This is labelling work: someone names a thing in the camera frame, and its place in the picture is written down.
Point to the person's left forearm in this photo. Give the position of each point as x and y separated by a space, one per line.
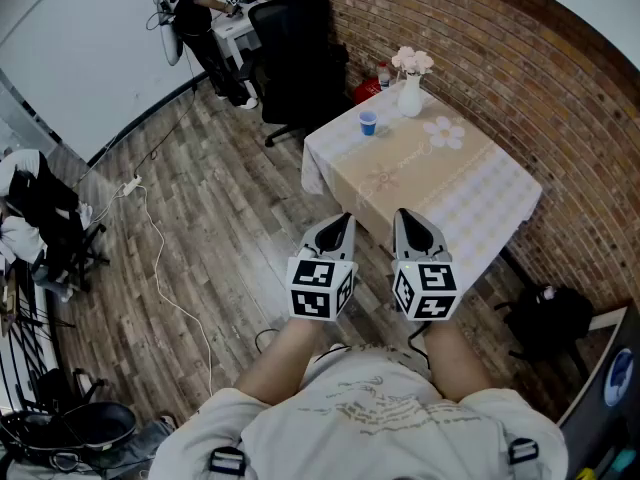
280 363

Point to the small blue cup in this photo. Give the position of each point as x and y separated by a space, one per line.
368 123

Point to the person's right forearm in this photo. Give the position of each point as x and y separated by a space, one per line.
457 363

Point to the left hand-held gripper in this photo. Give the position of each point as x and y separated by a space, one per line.
311 288

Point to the white vase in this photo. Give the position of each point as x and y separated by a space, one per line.
410 99

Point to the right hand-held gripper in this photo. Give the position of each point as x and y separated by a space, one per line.
430 293

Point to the table with beige checked cloth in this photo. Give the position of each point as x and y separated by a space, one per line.
425 178

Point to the black backpack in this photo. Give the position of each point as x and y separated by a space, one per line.
547 318

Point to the white hanging bag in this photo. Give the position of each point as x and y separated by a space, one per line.
170 43

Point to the person's white printed shirt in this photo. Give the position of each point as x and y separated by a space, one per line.
370 418

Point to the dark cabinet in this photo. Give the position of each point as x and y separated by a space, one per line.
600 433

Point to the white desk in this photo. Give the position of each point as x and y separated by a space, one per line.
235 25

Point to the black office chair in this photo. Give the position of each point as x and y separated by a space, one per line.
55 218
300 63

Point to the white power strip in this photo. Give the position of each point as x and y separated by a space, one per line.
132 184

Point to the clear plastic bottle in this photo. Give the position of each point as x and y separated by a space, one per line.
383 75

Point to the pale pink flower bunch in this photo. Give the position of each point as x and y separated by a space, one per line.
412 60

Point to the red box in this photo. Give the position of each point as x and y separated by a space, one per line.
366 92

